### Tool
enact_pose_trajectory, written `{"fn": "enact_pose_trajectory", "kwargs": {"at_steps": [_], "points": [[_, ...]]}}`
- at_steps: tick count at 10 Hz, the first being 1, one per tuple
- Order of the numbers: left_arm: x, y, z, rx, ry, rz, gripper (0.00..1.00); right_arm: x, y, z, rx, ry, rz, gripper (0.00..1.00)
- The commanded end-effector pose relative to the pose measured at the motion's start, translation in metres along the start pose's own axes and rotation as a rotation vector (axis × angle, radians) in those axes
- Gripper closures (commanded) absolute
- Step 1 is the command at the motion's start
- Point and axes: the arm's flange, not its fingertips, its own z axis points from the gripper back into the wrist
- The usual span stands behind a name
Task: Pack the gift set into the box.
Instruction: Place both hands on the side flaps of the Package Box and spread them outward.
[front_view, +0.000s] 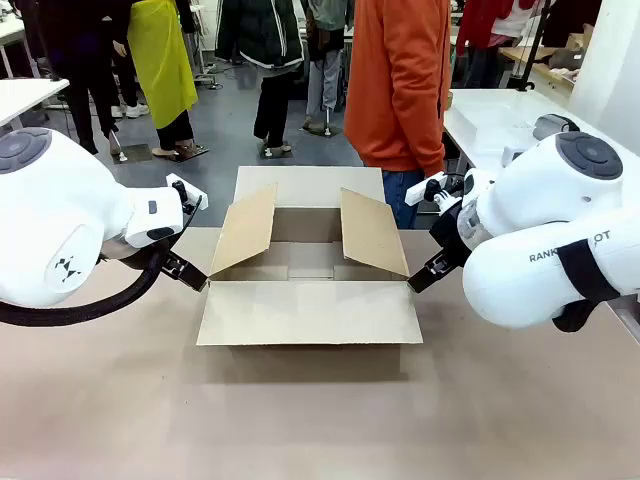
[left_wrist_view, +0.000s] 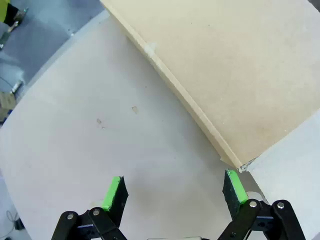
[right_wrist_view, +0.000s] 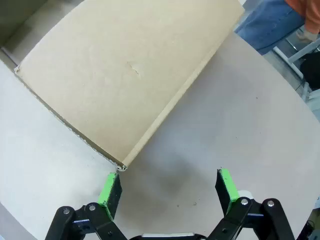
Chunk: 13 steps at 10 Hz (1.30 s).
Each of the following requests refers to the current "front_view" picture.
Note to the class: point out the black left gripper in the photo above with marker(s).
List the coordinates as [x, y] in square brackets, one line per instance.
[135, 252]

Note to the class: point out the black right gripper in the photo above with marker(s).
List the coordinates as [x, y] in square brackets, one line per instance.
[447, 232]

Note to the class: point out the brown cardboard box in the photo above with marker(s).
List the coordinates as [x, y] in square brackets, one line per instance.
[307, 310]

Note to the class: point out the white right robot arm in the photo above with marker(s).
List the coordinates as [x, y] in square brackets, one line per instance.
[540, 210]

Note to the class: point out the person's right forearm orange sleeve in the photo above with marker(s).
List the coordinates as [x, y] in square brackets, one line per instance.
[420, 135]

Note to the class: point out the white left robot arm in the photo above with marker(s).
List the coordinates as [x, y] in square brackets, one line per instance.
[55, 215]

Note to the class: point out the brown packing tape roll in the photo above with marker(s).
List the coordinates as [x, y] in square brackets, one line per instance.
[449, 99]

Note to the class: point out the person in orange hoodie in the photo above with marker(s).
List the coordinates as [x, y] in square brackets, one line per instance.
[395, 85]

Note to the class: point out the figure in yellow apron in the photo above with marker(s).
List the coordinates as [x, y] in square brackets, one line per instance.
[162, 75]

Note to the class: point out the figure in black clothes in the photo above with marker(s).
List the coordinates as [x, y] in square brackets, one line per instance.
[85, 75]

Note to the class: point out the figure in grey trousers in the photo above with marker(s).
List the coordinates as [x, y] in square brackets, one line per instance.
[325, 75]

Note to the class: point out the figure in dark striped jacket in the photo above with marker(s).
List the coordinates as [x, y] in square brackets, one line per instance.
[270, 60]

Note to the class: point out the white side table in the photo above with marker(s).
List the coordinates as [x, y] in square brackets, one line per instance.
[27, 95]

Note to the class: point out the figure in red jacket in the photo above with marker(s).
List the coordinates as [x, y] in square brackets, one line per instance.
[482, 40]

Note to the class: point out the black pole stand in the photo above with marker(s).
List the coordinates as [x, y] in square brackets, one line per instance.
[532, 50]

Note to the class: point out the wooden background table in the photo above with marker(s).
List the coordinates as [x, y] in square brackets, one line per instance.
[555, 60]

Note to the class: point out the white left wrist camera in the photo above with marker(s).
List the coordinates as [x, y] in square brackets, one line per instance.
[187, 192]

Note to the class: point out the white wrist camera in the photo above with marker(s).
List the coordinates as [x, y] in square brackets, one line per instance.
[187, 192]
[425, 189]

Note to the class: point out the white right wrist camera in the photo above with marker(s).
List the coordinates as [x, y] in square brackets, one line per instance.
[425, 189]

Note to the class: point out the dark floor base plate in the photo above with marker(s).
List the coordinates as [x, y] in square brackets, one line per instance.
[132, 152]

